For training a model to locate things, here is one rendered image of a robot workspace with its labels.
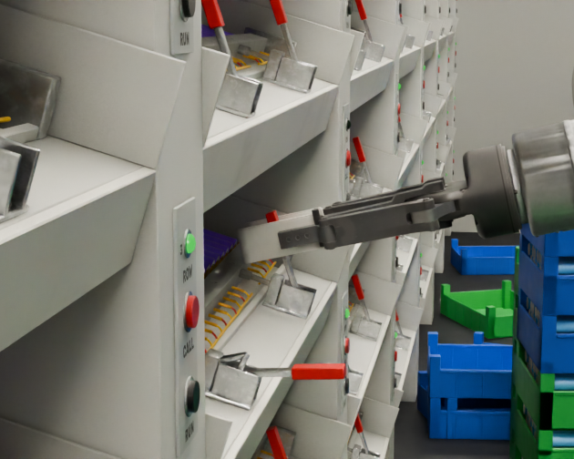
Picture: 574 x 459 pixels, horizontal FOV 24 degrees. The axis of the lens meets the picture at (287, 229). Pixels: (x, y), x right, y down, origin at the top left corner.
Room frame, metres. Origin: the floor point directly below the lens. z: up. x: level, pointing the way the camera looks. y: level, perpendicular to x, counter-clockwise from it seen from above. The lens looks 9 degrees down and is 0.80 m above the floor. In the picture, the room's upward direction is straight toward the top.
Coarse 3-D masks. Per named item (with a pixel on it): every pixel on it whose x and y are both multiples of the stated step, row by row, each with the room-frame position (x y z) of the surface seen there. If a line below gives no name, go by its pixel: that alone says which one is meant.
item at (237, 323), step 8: (280, 272) 1.22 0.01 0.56; (264, 288) 1.15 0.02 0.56; (256, 296) 1.12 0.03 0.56; (264, 296) 1.14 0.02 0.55; (248, 304) 1.08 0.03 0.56; (256, 304) 1.09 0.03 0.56; (248, 312) 1.06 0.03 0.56; (240, 320) 1.03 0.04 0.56; (232, 328) 1.00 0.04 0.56; (224, 336) 0.97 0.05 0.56; (232, 336) 1.00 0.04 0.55; (216, 344) 0.95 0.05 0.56; (224, 344) 0.96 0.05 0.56
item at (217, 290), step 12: (240, 252) 1.18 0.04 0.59; (228, 264) 1.12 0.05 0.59; (240, 264) 1.14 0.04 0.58; (252, 264) 1.20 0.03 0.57; (264, 264) 1.22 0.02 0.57; (216, 276) 1.07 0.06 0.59; (228, 276) 1.08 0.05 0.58; (264, 276) 1.18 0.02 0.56; (204, 288) 1.03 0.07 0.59; (216, 288) 1.04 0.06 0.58; (228, 288) 1.08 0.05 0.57; (204, 300) 0.99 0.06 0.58; (216, 300) 1.02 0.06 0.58; (228, 300) 1.06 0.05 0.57; (204, 312) 0.97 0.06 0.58; (204, 324) 0.99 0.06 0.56; (216, 324) 0.98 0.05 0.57; (228, 324) 1.00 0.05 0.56; (216, 336) 0.96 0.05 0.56
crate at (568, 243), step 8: (528, 224) 1.86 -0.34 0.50; (528, 232) 1.85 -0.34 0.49; (560, 232) 1.73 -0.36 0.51; (568, 232) 1.73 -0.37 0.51; (528, 240) 1.85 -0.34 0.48; (536, 240) 1.79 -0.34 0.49; (544, 240) 1.73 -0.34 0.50; (552, 240) 1.73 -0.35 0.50; (560, 240) 1.73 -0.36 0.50; (568, 240) 1.73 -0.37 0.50; (536, 248) 1.79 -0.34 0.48; (544, 248) 1.73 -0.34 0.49; (552, 248) 1.73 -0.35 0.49; (560, 248) 1.73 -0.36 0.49; (568, 248) 1.73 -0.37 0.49; (544, 256) 1.73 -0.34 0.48; (552, 256) 1.73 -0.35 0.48; (560, 256) 1.73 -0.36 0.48; (568, 256) 1.73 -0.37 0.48
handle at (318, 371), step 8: (240, 368) 0.86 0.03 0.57; (248, 368) 0.86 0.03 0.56; (256, 368) 0.86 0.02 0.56; (264, 368) 0.86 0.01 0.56; (272, 368) 0.86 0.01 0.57; (280, 368) 0.86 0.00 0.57; (288, 368) 0.86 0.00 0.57; (296, 368) 0.85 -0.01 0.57; (304, 368) 0.85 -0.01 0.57; (312, 368) 0.85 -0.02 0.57; (320, 368) 0.85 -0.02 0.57; (328, 368) 0.85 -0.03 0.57; (336, 368) 0.85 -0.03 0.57; (344, 368) 0.85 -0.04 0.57; (264, 376) 0.85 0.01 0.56; (272, 376) 0.85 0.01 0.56; (280, 376) 0.85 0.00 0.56; (288, 376) 0.85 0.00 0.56; (296, 376) 0.85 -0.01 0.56; (304, 376) 0.85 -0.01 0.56; (312, 376) 0.85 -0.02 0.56; (320, 376) 0.85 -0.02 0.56; (328, 376) 0.85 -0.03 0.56; (336, 376) 0.85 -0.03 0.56; (344, 376) 0.85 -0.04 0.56
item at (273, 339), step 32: (224, 224) 1.30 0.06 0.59; (320, 256) 1.28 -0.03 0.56; (256, 288) 1.17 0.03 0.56; (320, 288) 1.24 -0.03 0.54; (224, 320) 1.04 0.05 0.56; (256, 320) 1.07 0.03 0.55; (288, 320) 1.09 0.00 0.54; (320, 320) 1.18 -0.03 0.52; (224, 352) 0.96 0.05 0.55; (256, 352) 0.98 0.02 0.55; (288, 352) 1.00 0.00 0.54; (288, 384) 1.03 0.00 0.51; (224, 416) 0.82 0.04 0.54; (256, 416) 0.84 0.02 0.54; (224, 448) 0.77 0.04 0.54
